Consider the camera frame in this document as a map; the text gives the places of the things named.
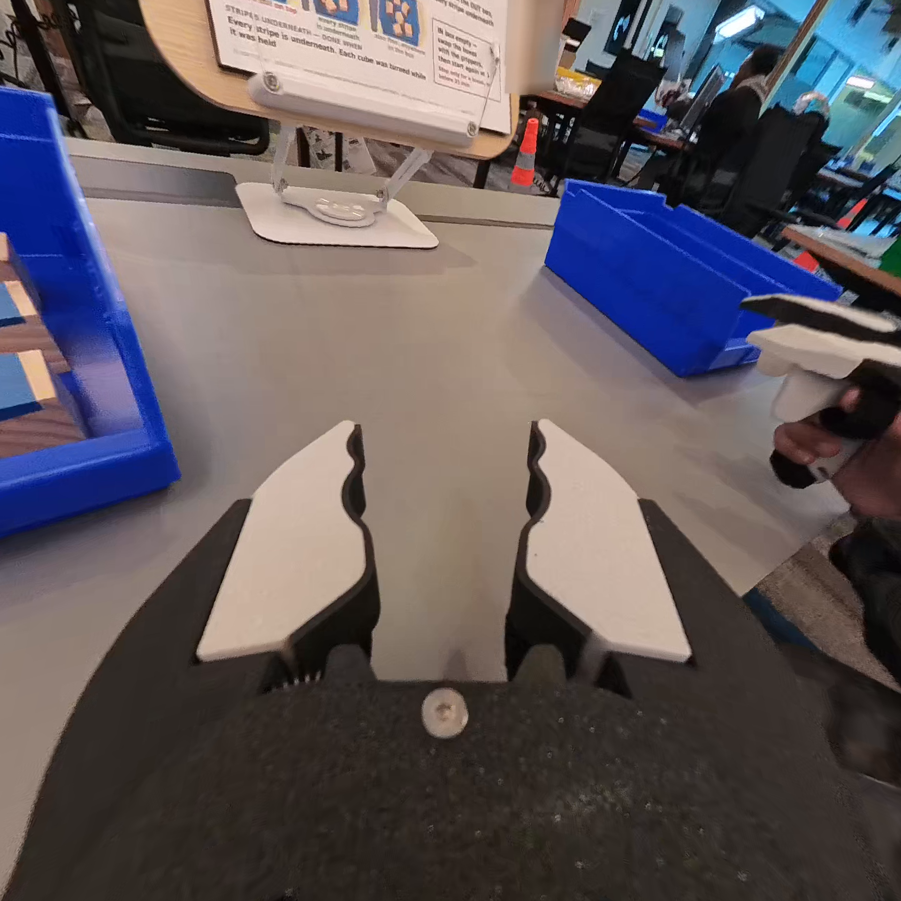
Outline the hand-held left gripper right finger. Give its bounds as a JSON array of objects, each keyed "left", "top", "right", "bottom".
[{"left": 507, "top": 420, "right": 693, "bottom": 687}]

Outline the long wooden top table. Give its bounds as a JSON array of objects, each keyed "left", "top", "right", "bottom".
[{"left": 524, "top": 88, "right": 691, "bottom": 152}]

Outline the person's right hand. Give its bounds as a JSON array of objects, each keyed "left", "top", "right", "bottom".
[{"left": 773, "top": 390, "right": 901, "bottom": 522}]

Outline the white stand with wooden board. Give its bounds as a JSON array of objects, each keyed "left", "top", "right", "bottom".
[{"left": 139, "top": 0, "right": 522, "bottom": 249}]

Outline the person's body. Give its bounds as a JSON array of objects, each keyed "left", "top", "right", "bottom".
[{"left": 781, "top": 517, "right": 901, "bottom": 796}]

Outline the printed instruction sheet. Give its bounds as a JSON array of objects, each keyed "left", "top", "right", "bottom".
[{"left": 206, "top": 0, "right": 511, "bottom": 136}]

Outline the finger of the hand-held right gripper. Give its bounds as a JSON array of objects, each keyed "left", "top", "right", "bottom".
[
  {"left": 739, "top": 294, "right": 901, "bottom": 347},
  {"left": 746, "top": 325, "right": 901, "bottom": 381}
]

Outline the group of wooden cubes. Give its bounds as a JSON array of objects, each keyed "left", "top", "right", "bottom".
[{"left": 0, "top": 232, "right": 89, "bottom": 458}]

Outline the black stand pole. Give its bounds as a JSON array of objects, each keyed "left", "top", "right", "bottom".
[{"left": 10, "top": 0, "right": 89, "bottom": 138}]

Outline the black office chair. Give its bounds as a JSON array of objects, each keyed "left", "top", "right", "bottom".
[
  {"left": 556, "top": 53, "right": 666, "bottom": 191},
  {"left": 718, "top": 106, "right": 842, "bottom": 240},
  {"left": 67, "top": 0, "right": 272, "bottom": 157}
]

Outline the blue plastic bin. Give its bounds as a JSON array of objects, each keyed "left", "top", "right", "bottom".
[
  {"left": 0, "top": 88, "right": 182, "bottom": 537},
  {"left": 544, "top": 179, "right": 843, "bottom": 379}
]

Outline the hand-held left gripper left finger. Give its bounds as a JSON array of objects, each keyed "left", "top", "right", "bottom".
[{"left": 196, "top": 420, "right": 381, "bottom": 684}]

